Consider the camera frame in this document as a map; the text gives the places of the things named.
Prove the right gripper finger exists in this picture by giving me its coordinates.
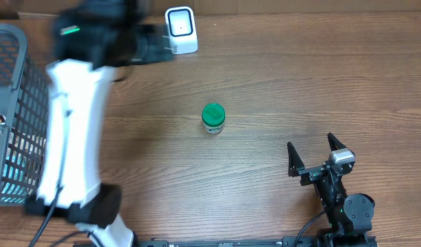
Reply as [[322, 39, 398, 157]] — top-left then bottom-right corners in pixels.
[[327, 132, 346, 152], [287, 142, 305, 177]]

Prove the green lid jar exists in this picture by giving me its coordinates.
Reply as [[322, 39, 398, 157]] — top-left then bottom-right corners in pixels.
[[202, 103, 226, 134]]

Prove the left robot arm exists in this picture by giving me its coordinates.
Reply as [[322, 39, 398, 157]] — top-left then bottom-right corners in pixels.
[[24, 0, 173, 246]]

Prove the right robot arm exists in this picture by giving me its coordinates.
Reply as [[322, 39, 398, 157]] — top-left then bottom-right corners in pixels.
[[283, 132, 378, 247]]

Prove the white barcode scanner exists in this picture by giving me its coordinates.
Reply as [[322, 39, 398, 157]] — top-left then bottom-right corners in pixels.
[[165, 6, 198, 55]]

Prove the grey plastic mesh basket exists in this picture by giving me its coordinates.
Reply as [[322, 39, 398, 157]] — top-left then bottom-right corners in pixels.
[[0, 23, 48, 207]]

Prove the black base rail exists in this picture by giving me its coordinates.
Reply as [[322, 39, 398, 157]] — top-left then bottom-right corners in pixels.
[[73, 235, 378, 247]]

